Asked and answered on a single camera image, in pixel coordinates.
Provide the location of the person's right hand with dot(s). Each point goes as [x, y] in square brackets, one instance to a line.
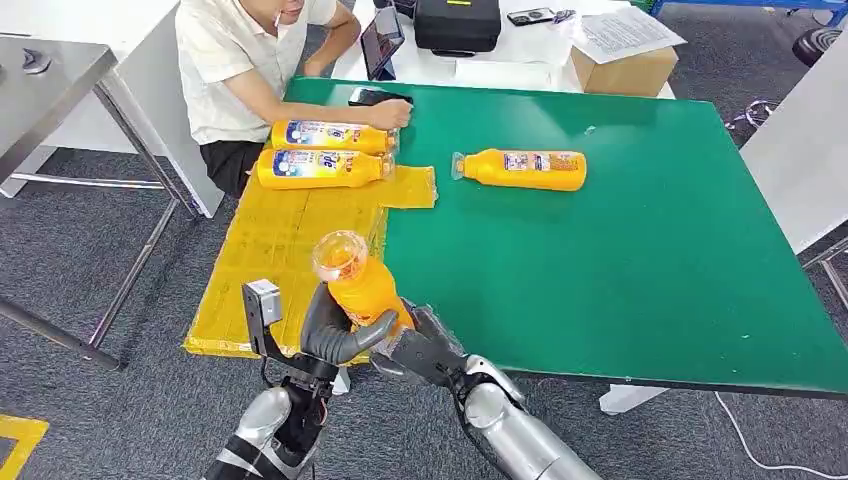
[392, 114]

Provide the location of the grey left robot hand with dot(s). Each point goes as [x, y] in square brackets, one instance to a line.
[324, 344]

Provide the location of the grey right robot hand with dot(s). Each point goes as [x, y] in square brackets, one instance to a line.
[424, 354]

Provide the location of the orange drink bottle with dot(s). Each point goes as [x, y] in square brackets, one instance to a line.
[361, 285]
[318, 169]
[331, 137]
[523, 170]

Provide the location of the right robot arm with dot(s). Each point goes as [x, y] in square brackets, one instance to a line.
[523, 437]

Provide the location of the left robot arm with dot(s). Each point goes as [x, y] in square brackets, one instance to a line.
[265, 430]

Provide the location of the black smartphone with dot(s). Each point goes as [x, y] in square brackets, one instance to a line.
[371, 97]

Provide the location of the black tablet with blue case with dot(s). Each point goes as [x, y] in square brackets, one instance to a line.
[382, 40]

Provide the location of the yellow sheet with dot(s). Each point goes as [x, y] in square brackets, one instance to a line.
[285, 265]

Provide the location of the black carry case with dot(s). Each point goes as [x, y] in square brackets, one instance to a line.
[457, 23]

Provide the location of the white table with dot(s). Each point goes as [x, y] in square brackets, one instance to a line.
[517, 69]

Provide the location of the black handheld device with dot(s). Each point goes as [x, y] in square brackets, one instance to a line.
[530, 16]

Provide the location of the person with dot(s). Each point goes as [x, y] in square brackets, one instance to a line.
[225, 66]

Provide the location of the green table mat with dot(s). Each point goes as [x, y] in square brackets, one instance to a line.
[596, 265]

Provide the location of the cardboard box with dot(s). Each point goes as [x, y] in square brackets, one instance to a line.
[623, 76]

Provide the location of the printed paper sheet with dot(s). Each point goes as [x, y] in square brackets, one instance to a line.
[623, 33]

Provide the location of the steel table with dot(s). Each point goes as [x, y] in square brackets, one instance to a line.
[46, 99]

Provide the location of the small metal object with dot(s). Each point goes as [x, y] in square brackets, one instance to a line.
[35, 61]

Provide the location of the blue metal rack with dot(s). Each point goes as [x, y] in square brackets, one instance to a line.
[748, 5]

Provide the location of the pale grey table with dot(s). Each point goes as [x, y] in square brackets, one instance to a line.
[802, 152]

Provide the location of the black round stool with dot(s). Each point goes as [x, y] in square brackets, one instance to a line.
[816, 45]

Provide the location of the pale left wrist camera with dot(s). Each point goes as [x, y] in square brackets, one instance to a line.
[263, 303]

